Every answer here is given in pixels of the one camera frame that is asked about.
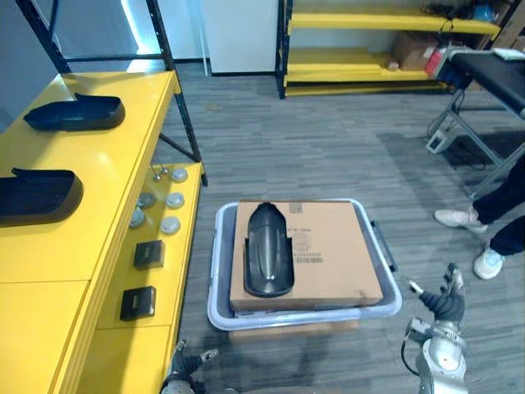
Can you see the round silver disc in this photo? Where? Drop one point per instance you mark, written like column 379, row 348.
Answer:
column 170, row 225
column 137, row 218
column 146, row 200
column 179, row 175
column 175, row 200

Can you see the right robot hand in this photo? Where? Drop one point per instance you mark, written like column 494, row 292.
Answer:
column 448, row 304

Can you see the black conveyor table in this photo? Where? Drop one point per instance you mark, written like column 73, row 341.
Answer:
column 484, row 98

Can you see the small metal pin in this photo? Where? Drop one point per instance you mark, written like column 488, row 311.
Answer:
column 164, row 170
column 156, row 175

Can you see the small black box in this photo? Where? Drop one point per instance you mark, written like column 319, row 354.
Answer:
column 149, row 254
column 138, row 303

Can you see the yellow shelf rack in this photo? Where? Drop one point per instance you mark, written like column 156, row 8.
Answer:
column 82, row 230
column 369, row 49

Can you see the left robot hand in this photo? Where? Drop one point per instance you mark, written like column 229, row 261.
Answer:
column 186, row 361

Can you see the brown cardboard box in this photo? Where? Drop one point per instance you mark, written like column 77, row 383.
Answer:
column 305, row 256
column 414, row 50

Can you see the red package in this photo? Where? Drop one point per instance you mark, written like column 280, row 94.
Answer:
column 433, row 61

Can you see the white cabinet panel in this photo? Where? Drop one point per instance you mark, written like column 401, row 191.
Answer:
column 240, row 36

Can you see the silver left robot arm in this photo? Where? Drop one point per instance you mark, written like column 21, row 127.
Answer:
column 177, row 387

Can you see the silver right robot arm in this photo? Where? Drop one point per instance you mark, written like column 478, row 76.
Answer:
column 438, row 359

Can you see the white plastic bin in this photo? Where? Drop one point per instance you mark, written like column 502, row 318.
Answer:
column 221, row 287

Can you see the person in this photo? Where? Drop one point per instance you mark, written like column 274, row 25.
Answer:
column 492, row 221

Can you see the black plastic housing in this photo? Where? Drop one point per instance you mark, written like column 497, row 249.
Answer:
column 78, row 114
column 35, row 197
column 268, row 250

